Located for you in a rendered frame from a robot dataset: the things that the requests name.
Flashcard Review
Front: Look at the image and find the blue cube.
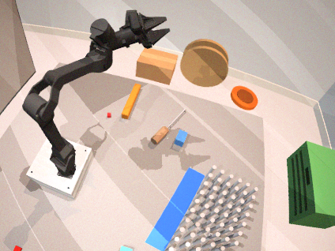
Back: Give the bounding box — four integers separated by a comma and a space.
174, 129, 188, 147
120, 246, 133, 251

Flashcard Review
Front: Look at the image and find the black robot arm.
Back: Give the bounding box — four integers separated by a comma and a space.
22, 18, 122, 179

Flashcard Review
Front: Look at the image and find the orange flat bar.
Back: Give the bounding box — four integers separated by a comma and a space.
122, 83, 141, 119

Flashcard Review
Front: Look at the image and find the blue taped strip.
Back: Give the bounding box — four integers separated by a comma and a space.
145, 168, 205, 251

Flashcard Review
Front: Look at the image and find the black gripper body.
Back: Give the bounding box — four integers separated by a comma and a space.
117, 11, 152, 49

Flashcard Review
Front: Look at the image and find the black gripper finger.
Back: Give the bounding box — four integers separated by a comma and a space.
139, 13, 167, 33
149, 28, 170, 46

